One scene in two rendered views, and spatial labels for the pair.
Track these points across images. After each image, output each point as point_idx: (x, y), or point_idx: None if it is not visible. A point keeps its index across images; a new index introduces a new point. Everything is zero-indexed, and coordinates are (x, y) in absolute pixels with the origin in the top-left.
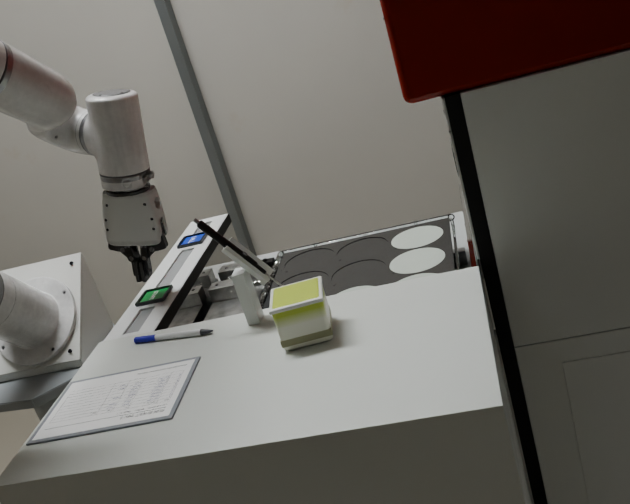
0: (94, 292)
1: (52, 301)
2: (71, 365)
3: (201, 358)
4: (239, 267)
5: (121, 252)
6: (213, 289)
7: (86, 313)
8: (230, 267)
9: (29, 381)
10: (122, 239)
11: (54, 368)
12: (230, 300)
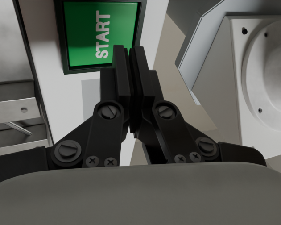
0: (218, 118)
1: (275, 95)
2: (239, 17)
3: None
4: (8, 147)
5: (207, 137)
6: (23, 98)
7: (227, 87)
8: (29, 148)
9: None
10: (220, 200)
11: (258, 17)
12: None
